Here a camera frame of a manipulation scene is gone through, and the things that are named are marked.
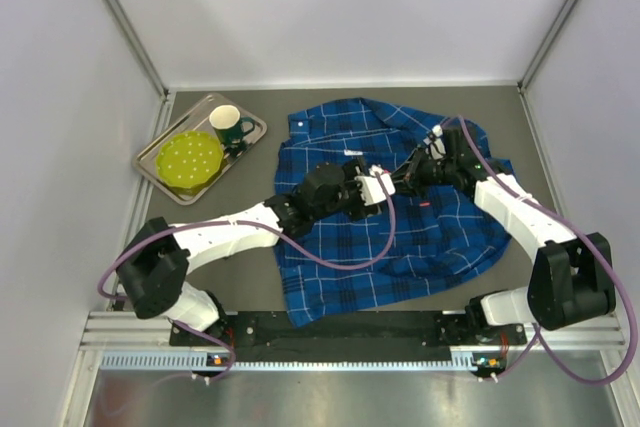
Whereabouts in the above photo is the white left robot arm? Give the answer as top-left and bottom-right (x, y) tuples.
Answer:
(115, 158), (395, 332)

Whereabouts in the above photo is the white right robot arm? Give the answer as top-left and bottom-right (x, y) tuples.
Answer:
(391, 126), (616, 331)

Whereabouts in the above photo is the blue plaid shirt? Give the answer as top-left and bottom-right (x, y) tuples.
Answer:
(274, 98), (511, 327)

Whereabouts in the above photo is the green mug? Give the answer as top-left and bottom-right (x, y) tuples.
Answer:
(209, 105), (256, 147)

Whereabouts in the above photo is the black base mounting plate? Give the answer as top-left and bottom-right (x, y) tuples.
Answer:
(168, 310), (506, 363)

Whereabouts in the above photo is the yellow-green dotted plate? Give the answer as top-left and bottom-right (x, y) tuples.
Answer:
(155, 130), (225, 200)

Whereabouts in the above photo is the silver metal tray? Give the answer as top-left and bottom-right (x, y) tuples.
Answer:
(133, 93), (267, 206)

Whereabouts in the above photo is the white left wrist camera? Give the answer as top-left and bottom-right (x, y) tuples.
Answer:
(355, 165), (396, 207)

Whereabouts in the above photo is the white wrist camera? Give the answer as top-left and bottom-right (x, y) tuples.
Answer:
(425, 124), (443, 144)
(355, 165), (396, 207)

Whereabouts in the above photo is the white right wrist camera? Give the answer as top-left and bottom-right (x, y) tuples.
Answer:
(425, 124), (443, 144)

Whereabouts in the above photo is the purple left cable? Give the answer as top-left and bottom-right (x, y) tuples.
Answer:
(97, 172), (397, 383)

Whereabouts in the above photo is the purple cable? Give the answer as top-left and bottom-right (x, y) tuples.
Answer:
(439, 115), (636, 388)
(97, 172), (397, 383)

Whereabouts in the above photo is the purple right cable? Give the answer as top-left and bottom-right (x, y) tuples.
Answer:
(439, 115), (636, 388)

